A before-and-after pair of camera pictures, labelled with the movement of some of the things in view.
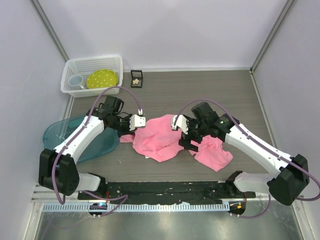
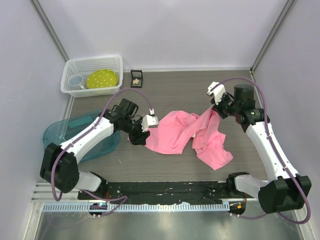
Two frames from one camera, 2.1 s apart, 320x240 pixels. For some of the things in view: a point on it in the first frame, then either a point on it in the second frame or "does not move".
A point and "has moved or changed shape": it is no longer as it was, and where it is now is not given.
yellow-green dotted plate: (102, 78) does not move
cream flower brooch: (135, 81) does not move
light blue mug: (75, 80) does not move
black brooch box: (136, 74) does not move
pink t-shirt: (158, 140) has moved or changed shape
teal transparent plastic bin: (104, 141) does not move
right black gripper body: (196, 130) -> (226, 107)
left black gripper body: (122, 124) -> (133, 127)
